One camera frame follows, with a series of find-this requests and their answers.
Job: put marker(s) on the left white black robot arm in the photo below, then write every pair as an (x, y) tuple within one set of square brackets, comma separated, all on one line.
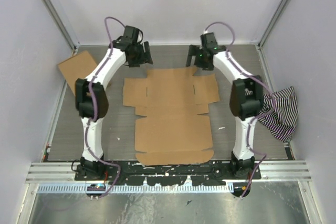
[(91, 100)]

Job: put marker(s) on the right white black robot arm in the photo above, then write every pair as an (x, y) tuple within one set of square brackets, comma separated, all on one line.
[(246, 96)]

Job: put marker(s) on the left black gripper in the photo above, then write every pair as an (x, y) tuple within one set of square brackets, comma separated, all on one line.
[(147, 55)]

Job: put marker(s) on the aluminium corner post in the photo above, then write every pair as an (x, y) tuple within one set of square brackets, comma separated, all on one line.
[(60, 25), (272, 23)]

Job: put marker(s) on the right aluminium corner post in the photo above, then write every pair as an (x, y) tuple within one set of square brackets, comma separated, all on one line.
[(272, 23)]

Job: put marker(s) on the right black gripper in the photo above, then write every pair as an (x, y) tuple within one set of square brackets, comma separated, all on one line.
[(194, 50)]

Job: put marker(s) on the white slotted cable duct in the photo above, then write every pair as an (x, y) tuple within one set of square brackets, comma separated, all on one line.
[(99, 188)]

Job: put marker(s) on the folded brown cardboard box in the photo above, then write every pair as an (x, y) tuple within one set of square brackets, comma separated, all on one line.
[(77, 67)]

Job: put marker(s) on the left aluminium corner post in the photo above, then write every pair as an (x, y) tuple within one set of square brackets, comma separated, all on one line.
[(60, 25)]

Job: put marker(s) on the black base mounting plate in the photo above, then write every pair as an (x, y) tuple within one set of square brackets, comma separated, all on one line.
[(135, 174)]

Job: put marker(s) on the aluminium front rail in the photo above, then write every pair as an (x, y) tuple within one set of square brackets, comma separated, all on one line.
[(279, 171)]

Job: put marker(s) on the brown cardboard box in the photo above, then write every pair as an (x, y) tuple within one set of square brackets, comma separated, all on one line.
[(77, 67), (173, 127)]

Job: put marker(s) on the striped purple white cloth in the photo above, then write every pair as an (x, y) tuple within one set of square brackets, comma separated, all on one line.
[(279, 114)]

